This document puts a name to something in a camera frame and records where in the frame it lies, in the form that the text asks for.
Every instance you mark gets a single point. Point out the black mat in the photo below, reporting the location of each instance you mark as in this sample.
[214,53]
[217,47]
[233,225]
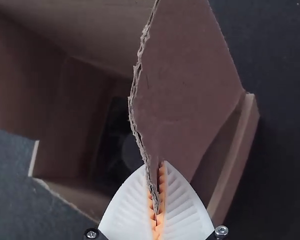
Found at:
[277,100]

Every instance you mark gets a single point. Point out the cardboard box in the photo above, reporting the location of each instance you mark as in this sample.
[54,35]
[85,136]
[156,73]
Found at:
[185,87]

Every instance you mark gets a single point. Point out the black square fan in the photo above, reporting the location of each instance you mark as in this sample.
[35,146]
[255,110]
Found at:
[115,140]

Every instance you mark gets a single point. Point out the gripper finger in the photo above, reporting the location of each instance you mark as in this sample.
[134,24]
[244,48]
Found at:
[185,212]
[127,210]

